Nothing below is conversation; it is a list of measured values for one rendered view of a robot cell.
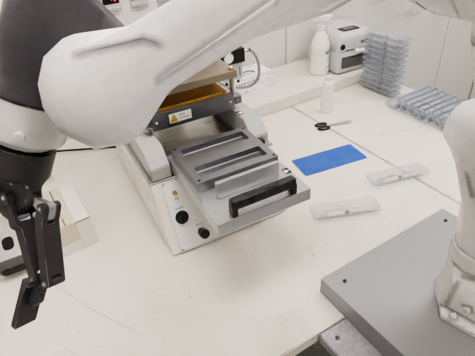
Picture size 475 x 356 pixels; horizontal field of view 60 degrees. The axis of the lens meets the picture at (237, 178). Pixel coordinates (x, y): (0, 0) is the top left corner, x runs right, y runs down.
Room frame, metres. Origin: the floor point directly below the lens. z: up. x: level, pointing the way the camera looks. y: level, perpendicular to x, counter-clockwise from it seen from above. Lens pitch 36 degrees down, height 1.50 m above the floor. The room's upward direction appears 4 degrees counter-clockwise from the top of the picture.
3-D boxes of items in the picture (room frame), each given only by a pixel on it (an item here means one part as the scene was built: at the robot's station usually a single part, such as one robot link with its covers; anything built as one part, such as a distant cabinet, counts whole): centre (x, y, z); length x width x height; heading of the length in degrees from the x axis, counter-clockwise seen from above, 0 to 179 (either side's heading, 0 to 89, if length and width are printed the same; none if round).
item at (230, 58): (1.26, -0.01, 1.05); 0.15 x 0.05 x 0.15; 115
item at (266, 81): (1.62, -0.06, 0.83); 0.23 x 0.12 x 0.07; 122
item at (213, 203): (0.77, 0.01, 0.97); 0.30 x 0.22 x 0.08; 25
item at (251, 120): (1.04, -0.02, 0.97); 0.26 x 0.05 x 0.07; 25
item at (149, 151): (0.93, 0.24, 0.97); 0.25 x 0.05 x 0.07; 25
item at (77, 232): (0.85, 0.48, 0.80); 0.19 x 0.13 x 0.09; 28
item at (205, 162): (0.81, 0.03, 0.98); 0.20 x 0.17 x 0.03; 115
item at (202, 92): (1.05, 0.13, 1.07); 0.22 x 0.17 x 0.10; 115
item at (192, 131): (1.08, 0.15, 0.93); 0.46 x 0.35 x 0.01; 25
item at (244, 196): (0.65, -0.05, 0.99); 0.15 x 0.02 x 0.04; 115
